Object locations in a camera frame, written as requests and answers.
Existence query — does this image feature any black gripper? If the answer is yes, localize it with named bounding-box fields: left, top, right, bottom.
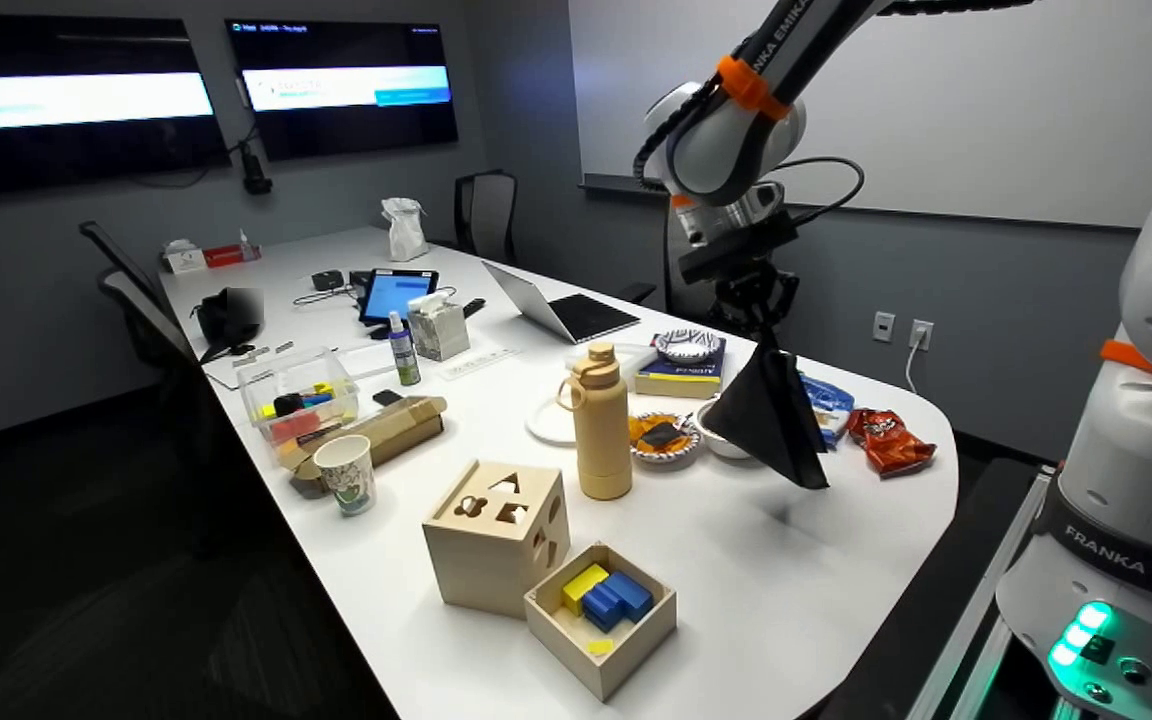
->
left=711, top=255, right=803, bottom=361

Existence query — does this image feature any black cloth towel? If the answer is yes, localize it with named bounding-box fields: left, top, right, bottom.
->
left=695, top=332, right=833, bottom=491

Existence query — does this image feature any blue snack bag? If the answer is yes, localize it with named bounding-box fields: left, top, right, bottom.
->
left=795, top=372, right=859, bottom=452

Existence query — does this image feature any blue and yellow box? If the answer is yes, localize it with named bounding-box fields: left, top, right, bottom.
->
left=628, top=348, right=732, bottom=404

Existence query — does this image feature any white bowl with food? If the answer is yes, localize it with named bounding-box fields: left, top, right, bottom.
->
left=624, top=408, right=704, bottom=473

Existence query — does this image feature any red snack bag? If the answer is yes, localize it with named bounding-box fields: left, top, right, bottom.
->
left=843, top=404, right=940, bottom=481

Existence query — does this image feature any beige water bottle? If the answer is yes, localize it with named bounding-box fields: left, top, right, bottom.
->
left=570, top=339, right=637, bottom=510

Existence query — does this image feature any white round plate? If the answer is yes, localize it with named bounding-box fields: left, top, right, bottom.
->
left=524, top=395, right=581, bottom=452

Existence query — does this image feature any silver open laptop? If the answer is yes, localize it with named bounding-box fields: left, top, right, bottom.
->
left=480, top=255, right=581, bottom=348

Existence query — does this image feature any blue wooden block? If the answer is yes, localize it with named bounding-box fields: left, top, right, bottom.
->
left=581, top=589, right=631, bottom=636
left=600, top=572, right=656, bottom=622

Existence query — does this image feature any long yellow wooden block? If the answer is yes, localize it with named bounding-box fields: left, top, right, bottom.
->
left=558, top=560, right=616, bottom=611

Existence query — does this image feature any white tissue box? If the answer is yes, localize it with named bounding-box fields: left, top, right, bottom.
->
left=404, top=294, right=474, bottom=366

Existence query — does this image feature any wooden shape sorter cube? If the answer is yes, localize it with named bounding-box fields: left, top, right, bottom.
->
left=421, top=455, right=577, bottom=622

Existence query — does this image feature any wooden open tray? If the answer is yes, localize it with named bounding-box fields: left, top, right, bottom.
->
left=521, top=541, right=679, bottom=704

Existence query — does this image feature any small spray bottle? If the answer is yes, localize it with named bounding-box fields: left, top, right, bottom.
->
left=388, top=313, right=426, bottom=392

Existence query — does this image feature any tablet with blue screen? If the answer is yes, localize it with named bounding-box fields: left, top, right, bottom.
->
left=355, top=265, right=445, bottom=332

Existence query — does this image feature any white plastic bag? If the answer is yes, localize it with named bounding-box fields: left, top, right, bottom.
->
left=376, top=192, right=434, bottom=269

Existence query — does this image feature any brown cardboard box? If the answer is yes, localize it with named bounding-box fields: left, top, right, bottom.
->
left=272, top=392, right=452, bottom=502

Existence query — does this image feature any patterned paper cup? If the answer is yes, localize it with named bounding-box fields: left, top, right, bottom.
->
left=308, top=434, right=380, bottom=522

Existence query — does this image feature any clear plastic container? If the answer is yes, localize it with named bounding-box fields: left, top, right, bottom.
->
left=238, top=348, right=363, bottom=452

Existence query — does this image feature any black bag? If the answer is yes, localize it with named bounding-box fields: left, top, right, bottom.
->
left=191, top=285, right=270, bottom=358

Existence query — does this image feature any small red box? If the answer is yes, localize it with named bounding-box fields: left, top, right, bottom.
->
left=199, top=239, right=254, bottom=272

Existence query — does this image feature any small white box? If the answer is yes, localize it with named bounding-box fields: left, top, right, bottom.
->
left=162, top=235, right=214, bottom=280

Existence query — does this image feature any black tilted office chair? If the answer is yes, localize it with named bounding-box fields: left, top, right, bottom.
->
left=76, top=215, right=195, bottom=382

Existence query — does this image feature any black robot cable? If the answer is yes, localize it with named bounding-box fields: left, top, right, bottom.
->
left=762, top=154, right=874, bottom=234

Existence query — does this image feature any white wall whiteboard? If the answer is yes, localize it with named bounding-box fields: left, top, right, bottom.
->
left=564, top=0, right=1152, bottom=234

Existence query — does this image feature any smaller wall monitor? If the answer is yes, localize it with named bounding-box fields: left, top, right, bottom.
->
left=225, top=16, right=464, bottom=166

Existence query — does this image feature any black conference camera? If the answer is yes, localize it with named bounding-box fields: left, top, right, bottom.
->
left=232, top=132, right=275, bottom=202

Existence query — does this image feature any wide wall monitor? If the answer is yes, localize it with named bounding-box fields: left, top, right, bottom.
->
left=0, top=12, right=232, bottom=206

